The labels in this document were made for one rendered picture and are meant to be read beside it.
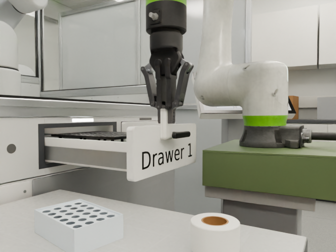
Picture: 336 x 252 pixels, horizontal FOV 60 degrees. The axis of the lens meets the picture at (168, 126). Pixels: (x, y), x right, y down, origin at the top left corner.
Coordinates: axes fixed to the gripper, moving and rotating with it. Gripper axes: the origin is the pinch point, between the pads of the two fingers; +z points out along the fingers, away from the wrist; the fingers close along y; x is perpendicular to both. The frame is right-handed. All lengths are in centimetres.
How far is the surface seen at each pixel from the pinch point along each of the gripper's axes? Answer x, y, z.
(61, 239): -29.7, 0.4, 15.6
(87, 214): -23.7, -0.5, 13.9
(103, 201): -9.5, -10.4, 17.0
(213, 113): 83, -22, -3
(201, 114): 80, -27, -2
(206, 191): 18.4, 2.1, 19.5
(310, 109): 368, 0, -10
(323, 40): 333, 15, -90
